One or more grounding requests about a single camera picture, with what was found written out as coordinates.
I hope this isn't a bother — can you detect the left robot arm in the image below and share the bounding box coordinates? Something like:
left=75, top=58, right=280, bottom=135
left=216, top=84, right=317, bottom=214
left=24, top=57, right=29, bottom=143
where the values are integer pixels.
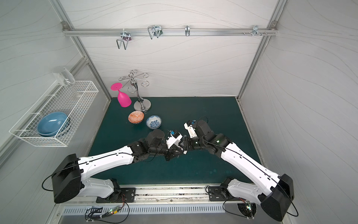
left=51, top=129, right=190, bottom=203

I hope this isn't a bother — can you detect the blue plate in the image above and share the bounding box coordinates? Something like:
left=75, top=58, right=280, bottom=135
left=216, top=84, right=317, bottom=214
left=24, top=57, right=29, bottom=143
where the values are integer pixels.
left=37, top=112, right=70, bottom=137

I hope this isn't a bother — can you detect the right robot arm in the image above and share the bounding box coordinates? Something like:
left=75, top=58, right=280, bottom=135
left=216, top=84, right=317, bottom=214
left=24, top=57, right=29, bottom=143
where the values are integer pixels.
left=181, top=120, right=294, bottom=222

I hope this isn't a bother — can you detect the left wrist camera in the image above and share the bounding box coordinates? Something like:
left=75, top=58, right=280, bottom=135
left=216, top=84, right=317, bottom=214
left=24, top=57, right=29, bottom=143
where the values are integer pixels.
left=166, top=130, right=183, bottom=149

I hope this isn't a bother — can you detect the white wire basket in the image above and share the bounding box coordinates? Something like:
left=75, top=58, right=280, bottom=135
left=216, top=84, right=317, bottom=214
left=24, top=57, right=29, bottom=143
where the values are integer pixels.
left=9, top=81, right=98, bottom=147

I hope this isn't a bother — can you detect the clear wine glass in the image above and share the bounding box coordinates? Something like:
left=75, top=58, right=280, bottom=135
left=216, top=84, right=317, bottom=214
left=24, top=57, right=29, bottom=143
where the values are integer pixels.
left=52, top=66, right=81, bottom=99

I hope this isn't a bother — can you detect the left base cable bundle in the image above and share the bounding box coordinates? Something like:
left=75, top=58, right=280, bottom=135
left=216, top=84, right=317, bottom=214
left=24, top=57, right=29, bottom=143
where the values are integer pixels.
left=84, top=193, right=131, bottom=224

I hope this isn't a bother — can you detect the metal double hook left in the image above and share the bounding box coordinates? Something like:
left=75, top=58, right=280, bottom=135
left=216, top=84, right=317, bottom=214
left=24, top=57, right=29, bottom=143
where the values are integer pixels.
left=116, top=30, right=131, bottom=50

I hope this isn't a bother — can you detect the small metal hook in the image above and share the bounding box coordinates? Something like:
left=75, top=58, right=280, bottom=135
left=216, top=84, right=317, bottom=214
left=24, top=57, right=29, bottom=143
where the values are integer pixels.
left=185, top=25, right=190, bottom=37

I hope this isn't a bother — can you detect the green table mat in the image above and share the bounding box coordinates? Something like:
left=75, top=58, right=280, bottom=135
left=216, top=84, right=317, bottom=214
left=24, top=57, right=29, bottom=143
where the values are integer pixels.
left=89, top=97, right=259, bottom=185

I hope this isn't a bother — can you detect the silver cup holder stand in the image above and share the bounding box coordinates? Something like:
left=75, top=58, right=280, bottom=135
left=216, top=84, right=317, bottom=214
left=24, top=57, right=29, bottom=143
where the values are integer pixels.
left=118, top=70, right=152, bottom=113

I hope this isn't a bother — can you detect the aluminium top rail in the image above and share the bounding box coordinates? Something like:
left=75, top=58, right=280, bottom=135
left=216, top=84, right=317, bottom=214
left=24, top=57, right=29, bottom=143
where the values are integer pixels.
left=62, top=23, right=278, bottom=37

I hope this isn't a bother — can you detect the metal hook right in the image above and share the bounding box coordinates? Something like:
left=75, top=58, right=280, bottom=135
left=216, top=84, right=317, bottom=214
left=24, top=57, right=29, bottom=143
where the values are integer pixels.
left=242, top=26, right=267, bottom=36

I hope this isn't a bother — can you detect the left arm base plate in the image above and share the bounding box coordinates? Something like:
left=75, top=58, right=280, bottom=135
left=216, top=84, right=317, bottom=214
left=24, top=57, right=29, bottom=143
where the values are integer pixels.
left=96, top=188, right=136, bottom=203

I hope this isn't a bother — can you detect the right base cable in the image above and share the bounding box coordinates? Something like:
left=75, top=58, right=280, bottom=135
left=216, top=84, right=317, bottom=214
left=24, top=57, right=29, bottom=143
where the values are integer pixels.
left=205, top=184, right=258, bottom=219

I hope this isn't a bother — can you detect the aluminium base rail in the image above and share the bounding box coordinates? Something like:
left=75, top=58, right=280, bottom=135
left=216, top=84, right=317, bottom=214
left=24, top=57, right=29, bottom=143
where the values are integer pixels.
left=62, top=181, right=262, bottom=204

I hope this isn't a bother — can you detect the red patterned bowl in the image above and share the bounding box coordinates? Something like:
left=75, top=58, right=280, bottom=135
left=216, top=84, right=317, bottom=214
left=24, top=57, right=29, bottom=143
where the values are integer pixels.
left=128, top=111, right=145, bottom=124

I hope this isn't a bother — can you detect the metal double hook middle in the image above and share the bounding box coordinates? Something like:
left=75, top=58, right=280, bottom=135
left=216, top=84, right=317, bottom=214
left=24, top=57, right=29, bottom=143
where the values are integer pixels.
left=147, top=25, right=163, bottom=39

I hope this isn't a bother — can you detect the blue white patterned bowl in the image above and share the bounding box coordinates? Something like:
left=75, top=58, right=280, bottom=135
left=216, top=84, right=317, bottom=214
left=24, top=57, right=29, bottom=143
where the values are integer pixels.
left=146, top=115, right=162, bottom=129

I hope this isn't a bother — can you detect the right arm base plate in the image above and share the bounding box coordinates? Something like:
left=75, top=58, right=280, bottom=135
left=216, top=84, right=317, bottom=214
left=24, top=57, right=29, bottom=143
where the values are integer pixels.
left=205, top=186, right=234, bottom=202

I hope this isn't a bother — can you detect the pink plastic goblet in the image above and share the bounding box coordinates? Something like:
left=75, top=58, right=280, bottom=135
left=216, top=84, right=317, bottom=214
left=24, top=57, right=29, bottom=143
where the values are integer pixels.
left=111, top=83, right=132, bottom=107

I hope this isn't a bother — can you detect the metal double hook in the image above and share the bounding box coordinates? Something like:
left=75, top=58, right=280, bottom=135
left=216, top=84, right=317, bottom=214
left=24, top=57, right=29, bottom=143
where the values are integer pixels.
left=116, top=30, right=131, bottom=50
left=147, top=25, right=163, bottom=39

